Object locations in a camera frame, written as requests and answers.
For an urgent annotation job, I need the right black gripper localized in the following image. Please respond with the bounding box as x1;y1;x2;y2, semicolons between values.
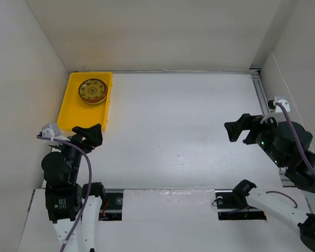
224;111;287;166

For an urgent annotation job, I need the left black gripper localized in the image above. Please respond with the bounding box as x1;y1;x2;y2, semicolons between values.
51;122;102;180

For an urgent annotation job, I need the cream floral plate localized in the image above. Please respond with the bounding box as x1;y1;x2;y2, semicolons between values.
86;102;104;106

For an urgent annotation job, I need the yellow patterned plate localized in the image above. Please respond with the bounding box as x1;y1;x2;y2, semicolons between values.
82;97;106;104
78;79;108;100

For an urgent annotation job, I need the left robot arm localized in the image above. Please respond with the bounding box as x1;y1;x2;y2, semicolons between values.
37;123;107;251

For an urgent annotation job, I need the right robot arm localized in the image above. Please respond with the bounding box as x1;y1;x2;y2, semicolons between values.
224;113;315;251

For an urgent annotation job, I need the yellow plastic bin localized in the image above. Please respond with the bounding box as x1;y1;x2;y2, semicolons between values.
57;72;113;132

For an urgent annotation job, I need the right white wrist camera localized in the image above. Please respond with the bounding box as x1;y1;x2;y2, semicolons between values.
260;97;290;123

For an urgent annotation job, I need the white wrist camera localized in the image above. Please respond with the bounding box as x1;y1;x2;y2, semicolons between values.
40;123;67;140
260;97;290;123

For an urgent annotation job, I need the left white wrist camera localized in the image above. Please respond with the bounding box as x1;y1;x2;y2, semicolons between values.
40;123;67;140

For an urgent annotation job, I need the aluminium rail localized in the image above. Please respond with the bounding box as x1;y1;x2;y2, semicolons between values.
250;69;269;116

